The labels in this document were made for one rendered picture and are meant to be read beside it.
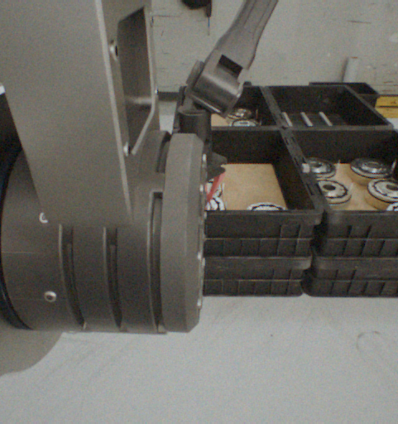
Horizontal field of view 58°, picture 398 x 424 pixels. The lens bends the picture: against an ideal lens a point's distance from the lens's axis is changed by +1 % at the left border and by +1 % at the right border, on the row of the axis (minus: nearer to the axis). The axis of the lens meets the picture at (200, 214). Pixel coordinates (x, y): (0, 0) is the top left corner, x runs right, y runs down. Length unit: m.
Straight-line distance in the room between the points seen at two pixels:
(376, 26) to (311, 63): 0.67
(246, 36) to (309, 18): 3.54
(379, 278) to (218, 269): 0.33
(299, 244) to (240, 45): 0.37
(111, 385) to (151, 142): 0.53
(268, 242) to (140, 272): 0.51
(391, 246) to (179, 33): 3.58
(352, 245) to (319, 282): 0.11
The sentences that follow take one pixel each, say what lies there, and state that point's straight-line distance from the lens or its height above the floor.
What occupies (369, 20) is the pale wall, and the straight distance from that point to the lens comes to 4.32.
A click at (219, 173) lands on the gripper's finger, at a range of 0.68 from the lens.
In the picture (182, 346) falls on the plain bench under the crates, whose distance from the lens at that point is 0.72.
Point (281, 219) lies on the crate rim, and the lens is 0.65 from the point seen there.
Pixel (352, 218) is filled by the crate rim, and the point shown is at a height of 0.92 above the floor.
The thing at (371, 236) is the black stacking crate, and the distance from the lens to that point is 0.74.
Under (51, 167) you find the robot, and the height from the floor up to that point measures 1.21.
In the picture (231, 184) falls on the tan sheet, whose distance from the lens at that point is 0.91.
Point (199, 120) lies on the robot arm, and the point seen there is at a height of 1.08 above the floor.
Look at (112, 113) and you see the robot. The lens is 0.16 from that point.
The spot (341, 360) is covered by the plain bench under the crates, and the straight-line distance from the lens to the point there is 0.75.
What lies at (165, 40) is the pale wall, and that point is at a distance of 4.13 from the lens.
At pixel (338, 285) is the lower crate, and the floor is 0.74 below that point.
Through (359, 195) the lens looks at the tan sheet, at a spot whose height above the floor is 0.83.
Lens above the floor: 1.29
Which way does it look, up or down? 36 degrees down
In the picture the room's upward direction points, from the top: straight up
